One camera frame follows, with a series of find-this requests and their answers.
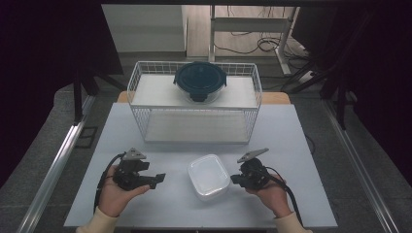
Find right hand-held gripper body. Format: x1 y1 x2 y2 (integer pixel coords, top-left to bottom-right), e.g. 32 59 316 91
236 148 272 191

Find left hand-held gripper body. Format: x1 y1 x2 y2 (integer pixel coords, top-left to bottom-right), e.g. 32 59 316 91
112 148 152 191

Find white square bowl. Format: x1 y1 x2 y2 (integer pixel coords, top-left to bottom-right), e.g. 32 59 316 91
187 153 231 202

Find white wire rack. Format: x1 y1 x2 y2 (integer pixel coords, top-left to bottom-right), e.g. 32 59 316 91
126 60 263 145

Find dark green round lidded container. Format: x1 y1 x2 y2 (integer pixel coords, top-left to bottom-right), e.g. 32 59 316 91
173 61 228 105

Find person's left hand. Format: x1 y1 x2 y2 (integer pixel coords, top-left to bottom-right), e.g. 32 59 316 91
97 164 152 217

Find person's right hand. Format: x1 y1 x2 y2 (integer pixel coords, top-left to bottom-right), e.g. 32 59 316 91
246 174 292 218

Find wooden table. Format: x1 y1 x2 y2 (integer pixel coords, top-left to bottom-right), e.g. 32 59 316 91
116 90 292 105

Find black stand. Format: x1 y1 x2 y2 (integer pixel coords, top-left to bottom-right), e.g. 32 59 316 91
72 69 127 127

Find white power strip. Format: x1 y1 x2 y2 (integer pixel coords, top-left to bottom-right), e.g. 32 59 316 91
297 70 315 83

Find black tripod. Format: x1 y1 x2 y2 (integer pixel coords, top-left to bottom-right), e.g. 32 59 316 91
281 61 358 130

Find white cabinet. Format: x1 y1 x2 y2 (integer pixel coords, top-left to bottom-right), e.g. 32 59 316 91
101 4 189 53

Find dark curtain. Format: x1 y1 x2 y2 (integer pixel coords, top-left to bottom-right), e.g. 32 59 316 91
291 0 412 178
0 0 124 188

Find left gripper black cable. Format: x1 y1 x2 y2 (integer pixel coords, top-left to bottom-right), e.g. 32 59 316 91
93 152 126 215

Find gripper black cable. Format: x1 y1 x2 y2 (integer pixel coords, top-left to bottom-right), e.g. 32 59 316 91
265 166 304 226
93 152 126 215

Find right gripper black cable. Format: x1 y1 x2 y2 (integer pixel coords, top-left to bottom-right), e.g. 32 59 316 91
265 166 304 226

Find black floor bracket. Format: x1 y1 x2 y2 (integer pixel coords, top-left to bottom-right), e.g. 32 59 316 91
76 125 99 150

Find thin black cable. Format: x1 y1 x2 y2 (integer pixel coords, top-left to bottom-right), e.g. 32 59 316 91
304 134 317 156

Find aluminium rail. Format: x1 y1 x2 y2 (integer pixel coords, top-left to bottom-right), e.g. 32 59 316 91
322 96 401 233
16 95 96 233

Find black floor cables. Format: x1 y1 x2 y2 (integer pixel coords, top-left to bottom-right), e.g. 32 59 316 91
213 5 309 61

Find white metal desk frame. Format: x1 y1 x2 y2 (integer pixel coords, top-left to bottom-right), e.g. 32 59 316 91
208 4 300 76

